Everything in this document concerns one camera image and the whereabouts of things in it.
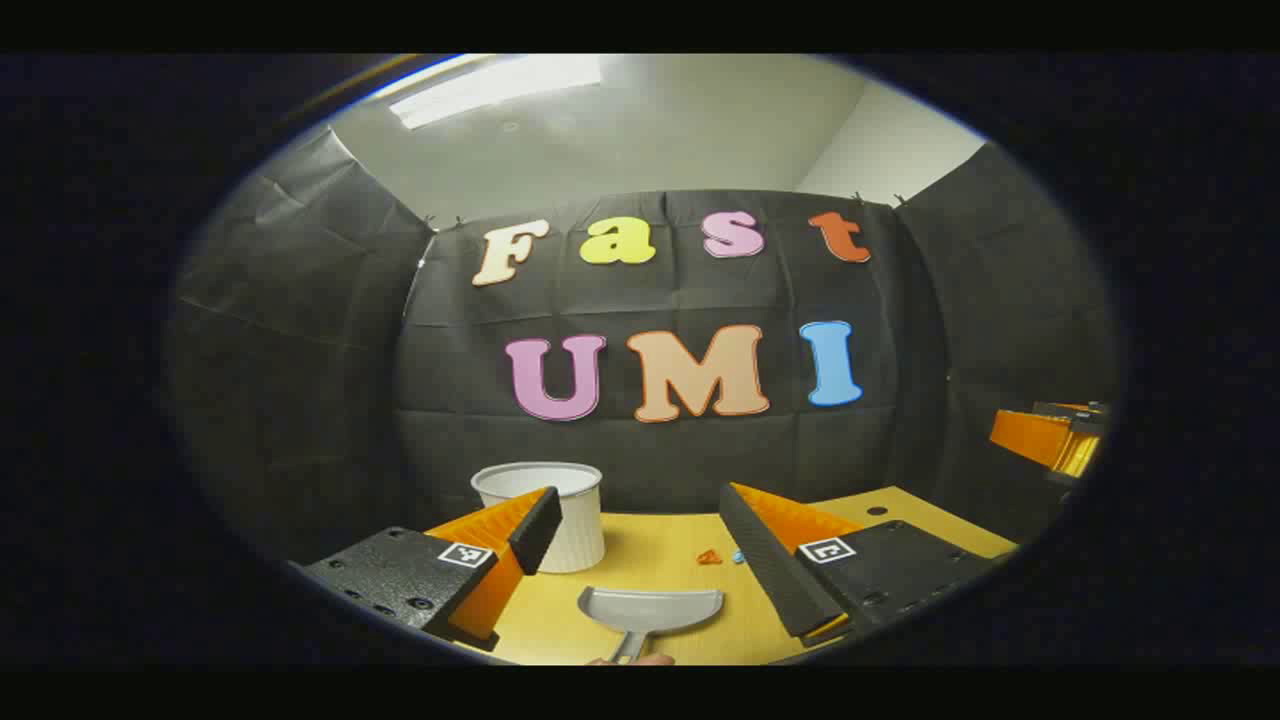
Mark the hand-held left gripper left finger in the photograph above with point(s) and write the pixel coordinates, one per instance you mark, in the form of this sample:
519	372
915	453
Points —
541	528

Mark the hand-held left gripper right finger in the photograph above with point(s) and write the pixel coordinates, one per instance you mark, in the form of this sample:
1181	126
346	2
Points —
765	562

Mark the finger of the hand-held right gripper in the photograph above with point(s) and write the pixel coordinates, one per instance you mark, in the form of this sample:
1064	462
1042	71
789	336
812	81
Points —
1030	437

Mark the white ribbed garbage bin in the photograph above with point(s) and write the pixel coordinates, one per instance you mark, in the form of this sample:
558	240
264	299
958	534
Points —
575	520

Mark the orange paper scrap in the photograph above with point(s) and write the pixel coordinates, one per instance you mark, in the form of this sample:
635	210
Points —
709	557

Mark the grey plastic dustpan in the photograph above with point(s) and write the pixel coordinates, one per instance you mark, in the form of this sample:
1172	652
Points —
650	607

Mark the wooden desktop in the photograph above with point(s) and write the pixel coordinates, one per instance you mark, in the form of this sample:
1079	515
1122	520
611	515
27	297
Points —
650	550

